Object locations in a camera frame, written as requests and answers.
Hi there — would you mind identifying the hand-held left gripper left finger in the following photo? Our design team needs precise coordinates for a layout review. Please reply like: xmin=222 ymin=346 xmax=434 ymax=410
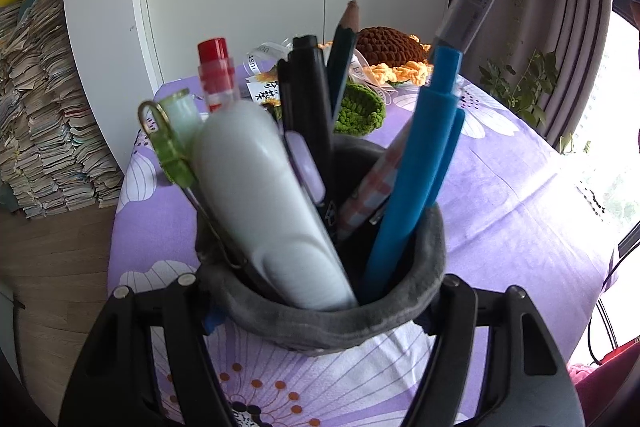
xmin=57 ymin=272 xmax=236 ymax=427

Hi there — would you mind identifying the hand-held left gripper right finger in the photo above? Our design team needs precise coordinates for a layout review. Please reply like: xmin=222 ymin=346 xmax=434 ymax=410
xmin=400 ymin=273 xmax=586 ymax=427

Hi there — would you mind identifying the grey felt pen holder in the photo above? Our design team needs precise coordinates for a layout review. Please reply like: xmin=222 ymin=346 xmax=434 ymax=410
xmin=195 ymin=134 xmax=447 ymax=358

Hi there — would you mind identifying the white correction tape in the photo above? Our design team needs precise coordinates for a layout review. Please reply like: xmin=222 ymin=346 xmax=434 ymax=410
xmin=190 ymin=99 xmax=358 ymax=312

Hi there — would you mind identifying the pink checked pen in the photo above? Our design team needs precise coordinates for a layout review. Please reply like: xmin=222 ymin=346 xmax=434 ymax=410
xmin=336 ymin=134 xmax=401 ymax=243

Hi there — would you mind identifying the blue pen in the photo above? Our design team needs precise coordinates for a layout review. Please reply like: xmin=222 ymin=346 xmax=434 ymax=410
xmin=361 ymin=46 xmax=466 ymax=305

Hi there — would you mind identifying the light green pen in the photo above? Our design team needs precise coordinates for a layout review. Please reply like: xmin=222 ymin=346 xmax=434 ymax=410
xmin=138 ymin=88 xmax=251 ymax=270

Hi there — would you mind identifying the dark green pencil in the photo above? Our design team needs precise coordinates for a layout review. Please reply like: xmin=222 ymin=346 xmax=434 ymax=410
xmin=326 ymin=0 xmax=362 ymax=118

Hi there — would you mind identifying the black pen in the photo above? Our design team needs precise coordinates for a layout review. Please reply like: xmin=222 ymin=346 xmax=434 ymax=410
xmin=276 ymin=35 xmax=337 ymax=238

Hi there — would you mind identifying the red capped pen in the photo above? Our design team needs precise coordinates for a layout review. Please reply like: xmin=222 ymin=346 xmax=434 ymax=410
xmin=196 ymin=37 xmax=241 ymax=114

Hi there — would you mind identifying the purple floral tablecloth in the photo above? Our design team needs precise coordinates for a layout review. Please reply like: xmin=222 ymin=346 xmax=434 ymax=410
xmin=107 ymin=72 xmax=621 ymax=427

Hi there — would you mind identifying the green potted plant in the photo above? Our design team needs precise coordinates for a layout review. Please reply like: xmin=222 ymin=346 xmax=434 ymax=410
xmin=477 ymin=49 xmax=591 ymax=155

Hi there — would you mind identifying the person's pink clothing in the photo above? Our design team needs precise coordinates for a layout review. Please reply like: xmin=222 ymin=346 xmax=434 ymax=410
xmin=567 ymin=342 xmax=640 ymax=427

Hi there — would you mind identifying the crochet sunflower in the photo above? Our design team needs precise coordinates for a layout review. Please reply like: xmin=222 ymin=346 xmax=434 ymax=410
xmin=320 ymin=26 xmax=435 ymax=88

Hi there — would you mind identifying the green crochet leaf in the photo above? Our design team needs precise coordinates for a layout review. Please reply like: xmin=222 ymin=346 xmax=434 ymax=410
xmin=332 ymin=82 xmax=387 ymax=136

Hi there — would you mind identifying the white sunflower gift card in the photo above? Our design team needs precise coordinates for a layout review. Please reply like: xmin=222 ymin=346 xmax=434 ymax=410
xmin=245 ymin=74 xmax=281 ymax=108

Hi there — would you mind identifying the stack of magazines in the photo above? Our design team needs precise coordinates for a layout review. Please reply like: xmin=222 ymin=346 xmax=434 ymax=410
xmin=0 ymin=0 xmax=123 ymax=220

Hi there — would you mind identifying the white ribbon bow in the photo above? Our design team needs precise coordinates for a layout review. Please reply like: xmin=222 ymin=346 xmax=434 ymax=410
xmin=245 ymin=38 xmax=396 ymax=102

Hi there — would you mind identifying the white bookcase with glass doors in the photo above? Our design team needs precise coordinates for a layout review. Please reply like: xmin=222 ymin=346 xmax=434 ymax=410
xmin=62 ymin=0 xmax=461 ymax=172

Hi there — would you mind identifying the black window frame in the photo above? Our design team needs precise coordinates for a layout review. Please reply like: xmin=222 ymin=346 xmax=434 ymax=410
xmin=617 ymin=222 xmax=640 ymax=258

